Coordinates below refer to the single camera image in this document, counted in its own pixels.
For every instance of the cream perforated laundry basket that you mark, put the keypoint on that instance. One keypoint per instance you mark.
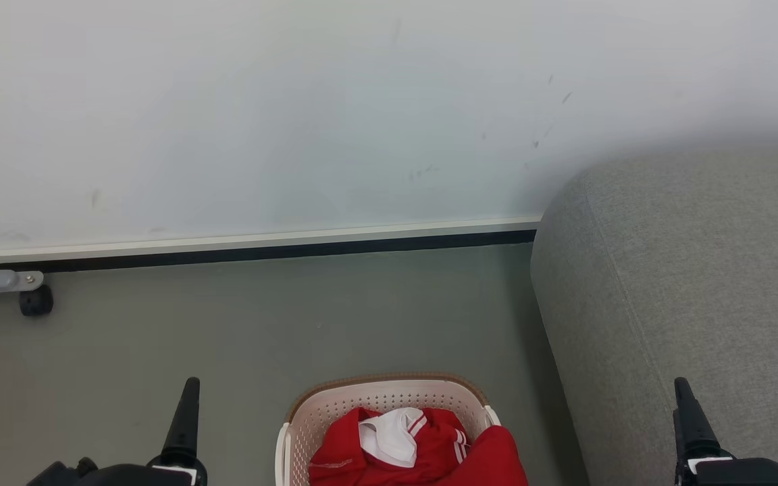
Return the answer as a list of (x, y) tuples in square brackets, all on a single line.
[(389, 395)]

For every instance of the white and black skirting strip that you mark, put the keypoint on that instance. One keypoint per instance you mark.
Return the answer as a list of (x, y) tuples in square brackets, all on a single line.
[(247, 244)]

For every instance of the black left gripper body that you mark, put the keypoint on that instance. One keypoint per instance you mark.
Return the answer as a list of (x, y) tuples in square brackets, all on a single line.
[(119, 476)]

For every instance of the plain red garment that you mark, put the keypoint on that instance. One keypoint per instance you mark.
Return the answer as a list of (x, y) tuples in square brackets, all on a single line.
[(497, 455)]

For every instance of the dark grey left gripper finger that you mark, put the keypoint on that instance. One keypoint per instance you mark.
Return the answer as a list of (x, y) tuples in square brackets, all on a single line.
[(183, 425)]

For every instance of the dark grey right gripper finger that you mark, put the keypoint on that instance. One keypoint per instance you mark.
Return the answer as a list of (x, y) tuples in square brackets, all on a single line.
[(691, 425)]

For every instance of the red jersey with white stripes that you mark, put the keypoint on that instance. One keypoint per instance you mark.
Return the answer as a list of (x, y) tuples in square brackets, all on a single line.
[(389, 439)]

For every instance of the grey fabric sofa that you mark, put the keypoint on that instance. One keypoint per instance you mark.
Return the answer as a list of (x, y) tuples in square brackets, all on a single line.
[(699, 290)]

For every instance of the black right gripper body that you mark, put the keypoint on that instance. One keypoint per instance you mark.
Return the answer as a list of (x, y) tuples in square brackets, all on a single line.
[(747, 474)]

